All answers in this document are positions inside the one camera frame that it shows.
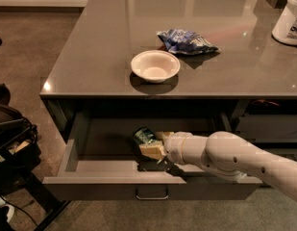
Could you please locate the metal drawer handle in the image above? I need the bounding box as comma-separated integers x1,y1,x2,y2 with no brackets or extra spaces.
136,186,169,201

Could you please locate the grey counter cabinet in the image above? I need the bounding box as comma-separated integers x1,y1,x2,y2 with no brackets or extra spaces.
41,0,297,142

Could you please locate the blue chip bag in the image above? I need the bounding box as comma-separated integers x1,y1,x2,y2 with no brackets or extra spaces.
157,29,218,55

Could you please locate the open grey top drawer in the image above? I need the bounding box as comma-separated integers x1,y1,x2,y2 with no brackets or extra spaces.
43,114,261,200

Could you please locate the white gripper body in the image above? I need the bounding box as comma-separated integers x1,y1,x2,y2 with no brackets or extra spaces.
164,132,192,165

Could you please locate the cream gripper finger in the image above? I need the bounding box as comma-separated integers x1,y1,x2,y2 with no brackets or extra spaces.
139,141,165,161
155,131,173,141

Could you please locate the white plastic jar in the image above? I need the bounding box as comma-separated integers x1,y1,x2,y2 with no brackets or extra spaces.
272,0,297,45

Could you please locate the green soda can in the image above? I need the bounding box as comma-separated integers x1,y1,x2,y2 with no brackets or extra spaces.
133,127,159,161

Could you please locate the white paper bowl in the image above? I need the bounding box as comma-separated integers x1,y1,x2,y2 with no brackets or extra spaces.
131,50,181,83

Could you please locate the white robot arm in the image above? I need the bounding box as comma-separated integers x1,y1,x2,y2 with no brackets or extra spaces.
134,128,297,201

